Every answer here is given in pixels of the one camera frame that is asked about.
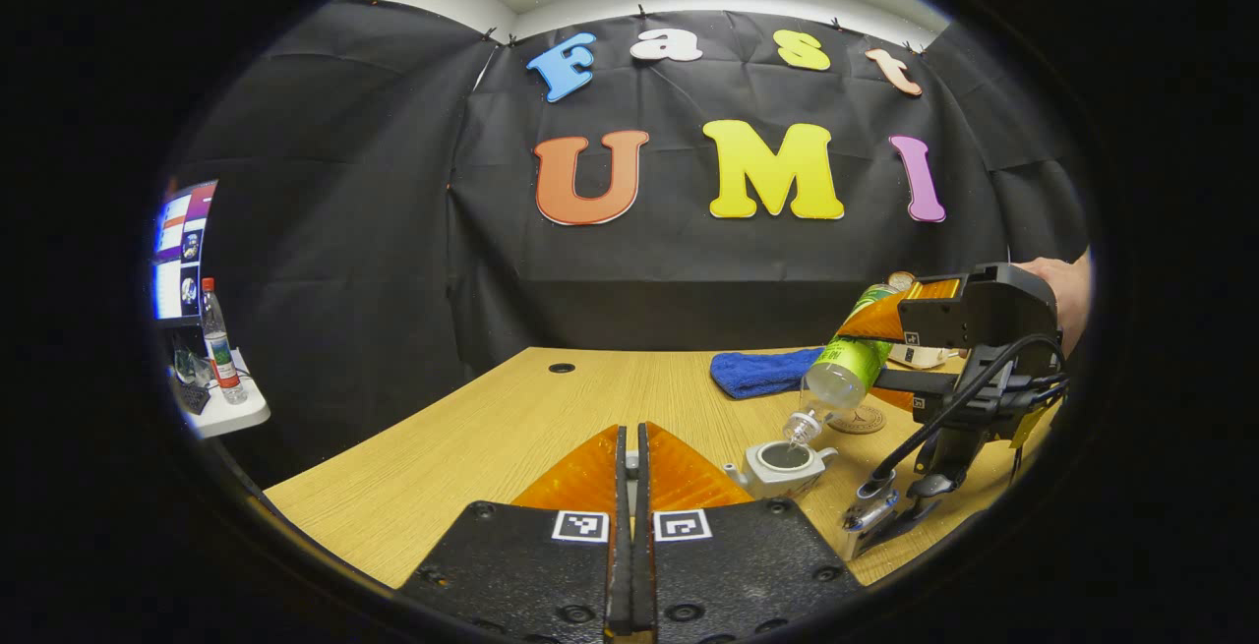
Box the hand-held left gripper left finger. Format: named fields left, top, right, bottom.
left=398, top=424, right=635, bottom=644

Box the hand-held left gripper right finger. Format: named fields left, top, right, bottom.
left=634, top=422, right=865, bottom=644

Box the round brown coaster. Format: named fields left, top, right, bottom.
left=826, top=403, right=888, bottom=436

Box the clear green-label water bottle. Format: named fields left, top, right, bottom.
left=782, top=282, right=901, bottom=448

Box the white floral teacup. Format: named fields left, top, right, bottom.
left=725, top=439, right=840, bottom=500

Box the red-capped clear bottle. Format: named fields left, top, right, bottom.
left=201, top=277, right=249, bottom=405

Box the blue towel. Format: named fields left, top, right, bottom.
left=709, top=347, right=827, bottom=400

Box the white side table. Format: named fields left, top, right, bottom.
left=169, top=349, right=271, bottom=440

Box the black backdrop cloth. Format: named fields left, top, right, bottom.
left=162, top=0, right=1093, bottom=483

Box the computer monitor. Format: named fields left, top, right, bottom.
left=152, top=180, right=219, bottom=325

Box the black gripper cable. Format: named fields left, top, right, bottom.
left=870, top=332, right=1071, bottom=488

